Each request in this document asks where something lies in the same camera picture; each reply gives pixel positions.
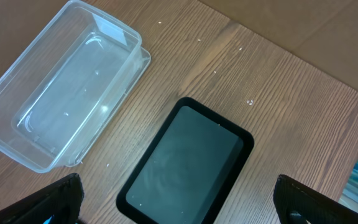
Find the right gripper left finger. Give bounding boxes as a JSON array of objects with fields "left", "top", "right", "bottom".
[{"left": 0, "top": 173, "right": 85, "bottom": 224}]

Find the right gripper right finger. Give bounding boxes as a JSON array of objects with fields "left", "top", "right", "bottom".
[{"left": 273, "top": 174, "right": 358, "bottom": 224}]

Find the clear plastic container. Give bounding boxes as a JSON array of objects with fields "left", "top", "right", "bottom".
[{"left": 0, "top": 1, "right": 151, "bottom": 173}]

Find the black plastic tray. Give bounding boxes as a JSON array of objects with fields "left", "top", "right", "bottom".
[{"left": 116, "top": 97, "right": 254, "bottom": 224}]

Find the brown cardboard backdrop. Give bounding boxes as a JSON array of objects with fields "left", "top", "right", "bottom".
[{"left": 202, "top": 0, "right": 358, "bottom": 91}]

